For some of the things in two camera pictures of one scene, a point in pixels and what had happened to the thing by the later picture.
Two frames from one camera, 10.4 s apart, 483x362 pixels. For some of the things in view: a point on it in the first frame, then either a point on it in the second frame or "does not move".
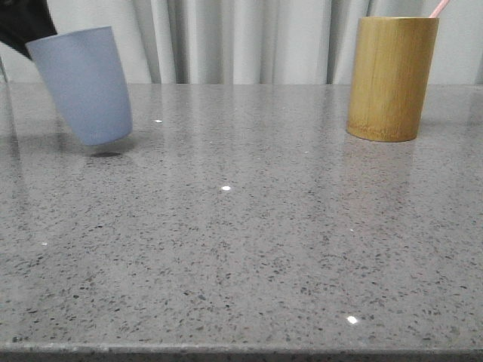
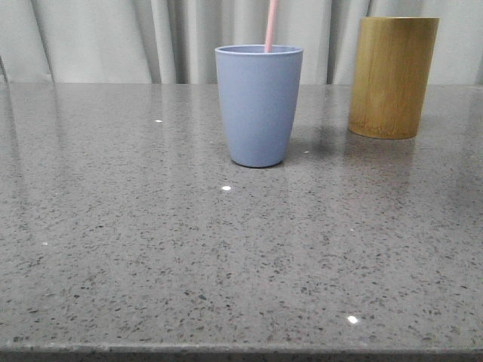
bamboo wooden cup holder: x=392 y=68 does not move
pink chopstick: x=438 y=10 → x=271 y=19
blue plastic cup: x=87 y=71 → x=259 y=93
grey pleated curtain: x=254 y=42 does not move
